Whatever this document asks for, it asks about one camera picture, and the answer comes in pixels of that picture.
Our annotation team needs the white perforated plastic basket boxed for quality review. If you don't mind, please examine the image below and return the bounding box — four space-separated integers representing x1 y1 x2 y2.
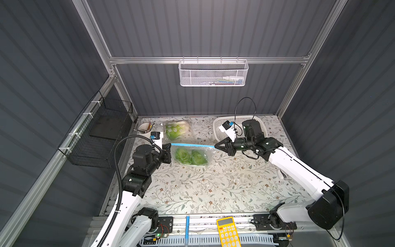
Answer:
213 115 268 142

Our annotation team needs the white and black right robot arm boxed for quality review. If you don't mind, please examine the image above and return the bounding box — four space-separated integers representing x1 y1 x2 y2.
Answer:
215 119 349 230

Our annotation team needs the black wire mesh basket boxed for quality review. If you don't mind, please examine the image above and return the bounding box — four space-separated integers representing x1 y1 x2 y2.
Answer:
58 94 133 168

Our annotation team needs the yellow calculator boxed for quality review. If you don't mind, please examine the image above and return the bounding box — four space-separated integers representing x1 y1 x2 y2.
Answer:
216 217 241 247

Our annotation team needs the chinese cabbage in pink bag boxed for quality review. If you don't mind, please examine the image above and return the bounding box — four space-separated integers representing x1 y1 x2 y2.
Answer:
165 121 190 141

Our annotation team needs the clear zip-top bag blue seal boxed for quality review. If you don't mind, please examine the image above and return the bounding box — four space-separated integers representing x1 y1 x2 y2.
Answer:
171 143 217 166

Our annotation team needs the blue pen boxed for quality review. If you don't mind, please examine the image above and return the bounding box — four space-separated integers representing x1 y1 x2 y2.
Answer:
184 215 190 247

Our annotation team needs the small white object on table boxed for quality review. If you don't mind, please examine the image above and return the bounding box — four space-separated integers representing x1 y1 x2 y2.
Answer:
277 169 287 180

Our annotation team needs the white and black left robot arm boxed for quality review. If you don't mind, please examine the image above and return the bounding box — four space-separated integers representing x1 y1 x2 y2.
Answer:
91 135 171 247

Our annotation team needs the white cup pen holder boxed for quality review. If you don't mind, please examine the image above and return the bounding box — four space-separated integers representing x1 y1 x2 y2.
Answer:
134 118 155 134

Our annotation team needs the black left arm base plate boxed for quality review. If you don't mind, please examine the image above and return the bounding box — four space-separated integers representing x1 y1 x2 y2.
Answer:
154 216 174 234

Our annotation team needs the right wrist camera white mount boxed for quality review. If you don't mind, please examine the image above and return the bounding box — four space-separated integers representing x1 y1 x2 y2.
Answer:
219 120 237 142

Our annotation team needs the chinese cabbage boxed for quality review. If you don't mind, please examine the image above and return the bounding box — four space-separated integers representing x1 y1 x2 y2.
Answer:
165 121 190 141
175 148 192 165
191 150 208 166

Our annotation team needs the white wire wall basket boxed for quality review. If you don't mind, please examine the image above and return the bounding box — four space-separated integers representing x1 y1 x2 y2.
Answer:
178 59 249 87

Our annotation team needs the clear zip-top bag pink seal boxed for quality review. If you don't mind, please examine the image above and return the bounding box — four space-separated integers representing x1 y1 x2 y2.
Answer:
161 120 194 143

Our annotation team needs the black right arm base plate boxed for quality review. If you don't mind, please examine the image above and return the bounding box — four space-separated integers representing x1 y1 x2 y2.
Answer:
250 213 297 231

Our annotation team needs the white slotted cable duct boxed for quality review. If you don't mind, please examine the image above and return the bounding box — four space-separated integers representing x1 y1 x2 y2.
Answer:
138 234 279 247

